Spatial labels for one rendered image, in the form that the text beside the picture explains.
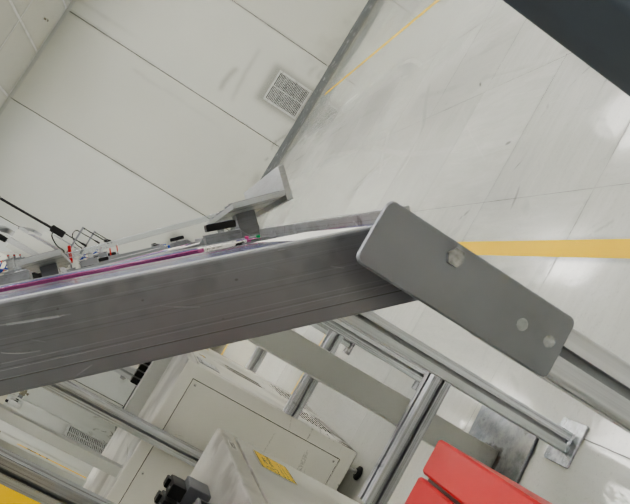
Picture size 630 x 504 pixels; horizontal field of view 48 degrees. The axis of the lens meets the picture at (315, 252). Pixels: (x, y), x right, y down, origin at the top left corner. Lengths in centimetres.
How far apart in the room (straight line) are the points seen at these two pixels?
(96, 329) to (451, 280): 25
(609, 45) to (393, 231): 77
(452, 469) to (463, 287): 31
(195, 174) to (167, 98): 95
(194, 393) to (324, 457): 42
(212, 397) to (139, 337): 151
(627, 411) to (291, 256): 28
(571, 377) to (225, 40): 856
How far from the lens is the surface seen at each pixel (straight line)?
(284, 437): 206
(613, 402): 59
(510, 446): 163
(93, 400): 196
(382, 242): 49
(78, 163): 868
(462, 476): 21
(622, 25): 116
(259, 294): 51
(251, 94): 889
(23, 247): 553
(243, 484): 96
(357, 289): 53
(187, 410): 201
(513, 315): 53
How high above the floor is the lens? 88
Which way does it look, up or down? 12 degrees down
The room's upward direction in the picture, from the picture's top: 58 degrees counter-clockwise
